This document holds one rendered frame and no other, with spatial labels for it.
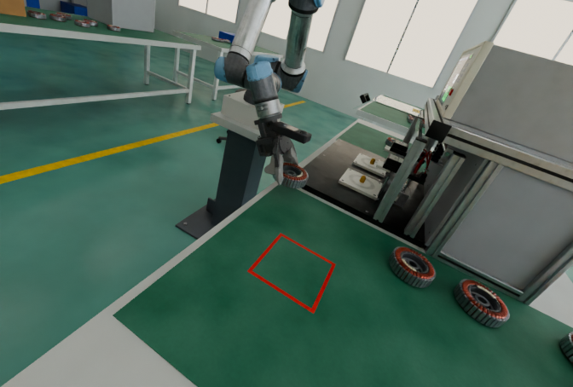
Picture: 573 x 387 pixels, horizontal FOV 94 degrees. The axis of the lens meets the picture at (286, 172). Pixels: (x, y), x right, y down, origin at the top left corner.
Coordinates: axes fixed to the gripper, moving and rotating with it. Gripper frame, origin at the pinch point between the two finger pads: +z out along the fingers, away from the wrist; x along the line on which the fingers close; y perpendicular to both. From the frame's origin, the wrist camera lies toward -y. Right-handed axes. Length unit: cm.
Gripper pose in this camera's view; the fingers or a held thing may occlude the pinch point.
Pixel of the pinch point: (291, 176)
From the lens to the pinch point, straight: 85.8
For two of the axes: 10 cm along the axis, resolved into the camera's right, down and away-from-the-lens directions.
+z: 2.3, 9.4, 2.6
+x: -4.3, 3.4, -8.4
